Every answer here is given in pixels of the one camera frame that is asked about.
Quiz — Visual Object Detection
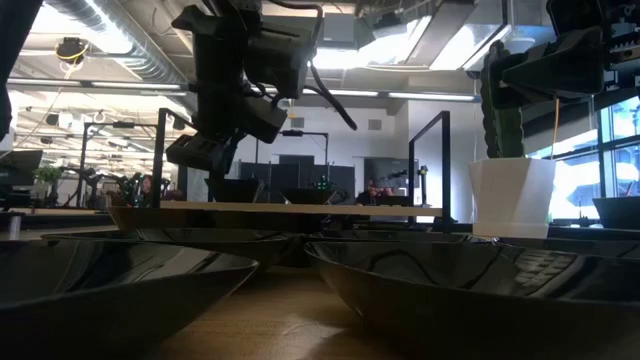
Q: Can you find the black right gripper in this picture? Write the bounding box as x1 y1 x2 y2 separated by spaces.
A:
492 0 640 109

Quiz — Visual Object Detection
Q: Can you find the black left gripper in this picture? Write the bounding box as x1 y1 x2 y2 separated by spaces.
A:
167 94 289 189

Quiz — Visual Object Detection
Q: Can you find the small black square plate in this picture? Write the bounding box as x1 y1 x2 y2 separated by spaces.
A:
374 194 416 207

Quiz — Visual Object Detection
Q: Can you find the green cactus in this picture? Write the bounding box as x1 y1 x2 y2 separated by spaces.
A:
479 39 525 160

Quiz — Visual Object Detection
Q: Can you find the person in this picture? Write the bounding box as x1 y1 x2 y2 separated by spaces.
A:
355 179 401 206
137 174 154 206

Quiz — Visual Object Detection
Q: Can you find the dark office partition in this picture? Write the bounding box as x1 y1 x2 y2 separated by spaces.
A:
239 154 357 205

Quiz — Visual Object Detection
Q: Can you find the white faceted plant pot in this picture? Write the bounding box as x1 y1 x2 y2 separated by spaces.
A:
468 157 556 240

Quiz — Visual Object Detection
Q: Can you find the dark tapered tub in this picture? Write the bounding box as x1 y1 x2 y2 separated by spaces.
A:
592 196 640 231

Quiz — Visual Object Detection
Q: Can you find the bright ceiling light panel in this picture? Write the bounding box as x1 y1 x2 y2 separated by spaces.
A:
309 47 361 71

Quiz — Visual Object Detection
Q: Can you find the distant wooden table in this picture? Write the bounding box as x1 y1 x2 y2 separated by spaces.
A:
0 207 116 240

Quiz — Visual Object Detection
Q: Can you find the green potted plant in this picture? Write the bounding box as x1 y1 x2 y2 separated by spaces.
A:
33 167 64 204

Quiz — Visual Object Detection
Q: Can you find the grey ceiling box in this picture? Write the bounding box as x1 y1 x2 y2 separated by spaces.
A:
319 12 357 44

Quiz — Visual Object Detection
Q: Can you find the dark monitor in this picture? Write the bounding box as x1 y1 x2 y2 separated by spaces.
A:
0 149 45 204

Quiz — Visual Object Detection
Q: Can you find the large metal duct box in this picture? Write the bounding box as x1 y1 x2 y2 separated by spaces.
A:
509 0 551 56

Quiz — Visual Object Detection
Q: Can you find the black window frame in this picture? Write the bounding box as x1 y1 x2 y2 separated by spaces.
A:
597 94 640 199

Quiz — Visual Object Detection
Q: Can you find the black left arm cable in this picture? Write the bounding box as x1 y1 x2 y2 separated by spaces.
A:
269 0 359 131

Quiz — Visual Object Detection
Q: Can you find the wooden shelf black metal frame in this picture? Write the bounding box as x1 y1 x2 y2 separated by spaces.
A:
152 107 456 234

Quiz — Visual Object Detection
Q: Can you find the silver corrugated air duct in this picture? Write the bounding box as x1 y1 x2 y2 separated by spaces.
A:
44 0 201 114

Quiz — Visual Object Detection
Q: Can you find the ceiling device with yellow cable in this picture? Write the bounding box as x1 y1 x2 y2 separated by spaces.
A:
54 37 91 79

